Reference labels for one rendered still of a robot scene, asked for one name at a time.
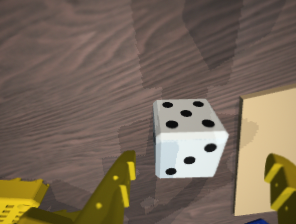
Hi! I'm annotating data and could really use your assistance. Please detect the blue die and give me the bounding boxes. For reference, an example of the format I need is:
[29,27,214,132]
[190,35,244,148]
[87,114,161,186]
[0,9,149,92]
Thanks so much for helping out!
[245,219,268,224]

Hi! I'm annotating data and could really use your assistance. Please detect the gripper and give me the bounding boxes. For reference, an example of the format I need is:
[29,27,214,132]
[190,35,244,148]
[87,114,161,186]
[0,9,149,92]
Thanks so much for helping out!
[73,150,296,224]

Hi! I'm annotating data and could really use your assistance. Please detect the tan mat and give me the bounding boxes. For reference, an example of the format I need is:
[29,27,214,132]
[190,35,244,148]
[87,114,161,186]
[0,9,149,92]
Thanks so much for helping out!
[233,83,296,216]

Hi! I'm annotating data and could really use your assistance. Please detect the white die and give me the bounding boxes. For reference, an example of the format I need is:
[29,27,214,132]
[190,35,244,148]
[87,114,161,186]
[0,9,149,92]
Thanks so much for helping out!
[153,99,229,178]

